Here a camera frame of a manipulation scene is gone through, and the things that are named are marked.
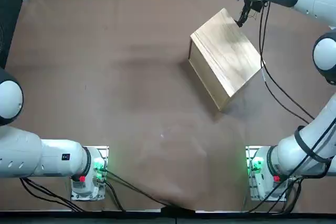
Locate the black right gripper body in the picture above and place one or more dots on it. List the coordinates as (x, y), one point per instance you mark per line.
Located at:
(253, 5)

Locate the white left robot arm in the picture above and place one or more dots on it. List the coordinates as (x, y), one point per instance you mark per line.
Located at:
(52, 159)

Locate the wooden drawer box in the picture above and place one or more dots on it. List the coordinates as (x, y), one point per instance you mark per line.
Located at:
(228, 51)

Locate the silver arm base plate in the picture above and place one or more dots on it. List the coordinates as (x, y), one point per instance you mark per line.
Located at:
(103, 149)
(249, 153)

